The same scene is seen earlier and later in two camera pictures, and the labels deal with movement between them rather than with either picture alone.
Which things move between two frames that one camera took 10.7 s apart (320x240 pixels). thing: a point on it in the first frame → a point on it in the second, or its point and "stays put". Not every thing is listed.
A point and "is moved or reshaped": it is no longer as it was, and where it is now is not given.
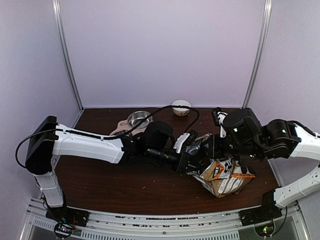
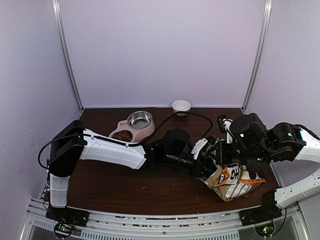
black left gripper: (184, 159) → (199, 173)
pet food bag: (221, 177) is moved or reshaped
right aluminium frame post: (266, 27) stays put
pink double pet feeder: (133, 119) stays put
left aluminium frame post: (57, 8) stays put
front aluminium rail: (215, 225) stays put
